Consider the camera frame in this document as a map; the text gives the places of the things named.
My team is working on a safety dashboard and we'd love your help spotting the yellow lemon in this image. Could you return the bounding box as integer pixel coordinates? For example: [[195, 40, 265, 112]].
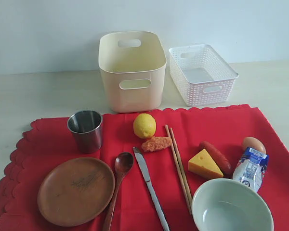
[[133, 113, 156, 139]]

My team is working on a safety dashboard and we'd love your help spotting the yellow cheese wedge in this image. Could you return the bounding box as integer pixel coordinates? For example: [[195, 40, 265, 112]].
[[188, 149, 223, 180]]

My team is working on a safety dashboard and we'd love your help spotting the red sausage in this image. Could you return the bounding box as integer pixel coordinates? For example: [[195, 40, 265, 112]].
[[199, 141, 232, 175]]

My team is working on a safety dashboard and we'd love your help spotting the brown egg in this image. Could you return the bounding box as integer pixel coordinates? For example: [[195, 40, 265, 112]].
[[241, 137, 266, 154]]

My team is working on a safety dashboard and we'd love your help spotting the blue white milk carton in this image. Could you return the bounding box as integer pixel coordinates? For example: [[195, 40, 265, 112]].
[[232, 147, 269, 193]]

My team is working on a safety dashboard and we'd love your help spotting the left wooden chopstick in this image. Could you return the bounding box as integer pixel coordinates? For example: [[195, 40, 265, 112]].
[[165, 125, 192, 215]]

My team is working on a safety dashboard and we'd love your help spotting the wooden chopstick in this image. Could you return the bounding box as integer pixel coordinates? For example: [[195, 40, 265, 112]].
[[170, 128, 192, 205], [165, 125, 192, 215]]

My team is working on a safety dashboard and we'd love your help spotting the silver table knife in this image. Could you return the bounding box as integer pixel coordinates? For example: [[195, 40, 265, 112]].
[[133, 147, 170, 231]]

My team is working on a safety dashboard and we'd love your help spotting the brown wooden spoon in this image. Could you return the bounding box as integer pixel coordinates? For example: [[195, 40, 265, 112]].
[[102, 152, 134, 231]]

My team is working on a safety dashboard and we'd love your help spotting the red scalloped cloth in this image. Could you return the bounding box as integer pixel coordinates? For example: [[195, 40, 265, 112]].
[[0, 104, 289, 231]]

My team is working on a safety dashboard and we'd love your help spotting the cream plastic bin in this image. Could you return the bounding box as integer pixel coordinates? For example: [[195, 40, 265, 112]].
[[98, 31, 167, 113]]

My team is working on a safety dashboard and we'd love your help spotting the stainless steel cup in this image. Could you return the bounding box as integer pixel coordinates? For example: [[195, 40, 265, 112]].
[[67, 110, 103, 154]]

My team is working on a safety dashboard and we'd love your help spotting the white woven plastic basket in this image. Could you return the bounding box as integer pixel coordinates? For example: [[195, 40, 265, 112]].
[[169, 44, 239, 107]]

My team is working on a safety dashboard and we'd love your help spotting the right wooden chopstick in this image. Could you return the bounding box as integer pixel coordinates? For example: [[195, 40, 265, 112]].
[[170, 128, 192, 205]]

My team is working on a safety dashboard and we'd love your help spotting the brown wooden plate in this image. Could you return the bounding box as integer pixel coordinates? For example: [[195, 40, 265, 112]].
[[37, 157, 115, 227]]

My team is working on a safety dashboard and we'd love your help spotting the pale green ceramic bowl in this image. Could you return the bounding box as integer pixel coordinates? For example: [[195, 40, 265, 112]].
[[192, 179, 274, 231]]

